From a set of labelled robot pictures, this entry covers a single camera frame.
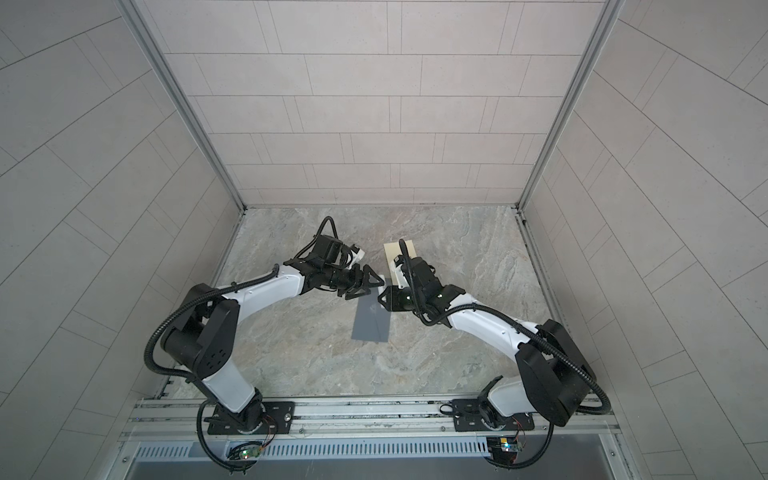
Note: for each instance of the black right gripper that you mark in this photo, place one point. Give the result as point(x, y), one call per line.
point(391, 304)

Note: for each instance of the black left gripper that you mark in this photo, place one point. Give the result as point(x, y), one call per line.
point(355, 286)

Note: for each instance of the grey envelope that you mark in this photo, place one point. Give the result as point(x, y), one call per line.
point(371, 321)

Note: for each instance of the cream yellow envelope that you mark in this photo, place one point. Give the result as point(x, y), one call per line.
point(395, 262)

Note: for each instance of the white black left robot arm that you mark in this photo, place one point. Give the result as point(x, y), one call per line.
point(196, 341)

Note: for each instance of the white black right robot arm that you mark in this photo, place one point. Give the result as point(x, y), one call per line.
point(552, 373)

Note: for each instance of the right green circuit board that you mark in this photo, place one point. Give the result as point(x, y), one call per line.
point(504, 450)

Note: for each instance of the green circuit board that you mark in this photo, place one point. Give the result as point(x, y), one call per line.
point(246, 452)
point(504, 450)

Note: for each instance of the left green circuit board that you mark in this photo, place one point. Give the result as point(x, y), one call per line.
point(246, 452)

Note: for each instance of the metal corner profile left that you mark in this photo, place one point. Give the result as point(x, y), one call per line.
point(149, 46)

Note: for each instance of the metal corner profile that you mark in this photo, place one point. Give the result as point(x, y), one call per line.
point(605, 22)
point(149, 46)

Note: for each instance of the metal corner profile right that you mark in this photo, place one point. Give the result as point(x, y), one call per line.
point(605, 22)

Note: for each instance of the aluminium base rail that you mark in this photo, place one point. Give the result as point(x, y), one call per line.
point(332, 428)

